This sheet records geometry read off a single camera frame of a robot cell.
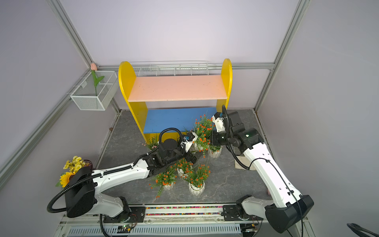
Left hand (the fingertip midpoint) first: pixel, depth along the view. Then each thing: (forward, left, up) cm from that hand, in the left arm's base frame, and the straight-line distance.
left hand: (199, 144), depth 74 cm
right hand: (+1, -4, +4) cm, 6 cm away
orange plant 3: (-14, +18, -9) cm, 24 cm away
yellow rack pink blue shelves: (+59, +24, -23) cm, 68 cm away
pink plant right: (+3, -9, -14) cm, 17 cm away
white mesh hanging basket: (+27, +60, +11) cm, 67 cm away
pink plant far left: (+18, +31, -24) cm, 43 cm away
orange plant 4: (-15, +3, -8) cm, 17 cm away
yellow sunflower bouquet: (-7, +59, 0) cm, 59 cm away
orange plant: (+1, -2, +13) cm, 13 cm away
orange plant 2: (-8, +9, -10) cm, 15 cm away
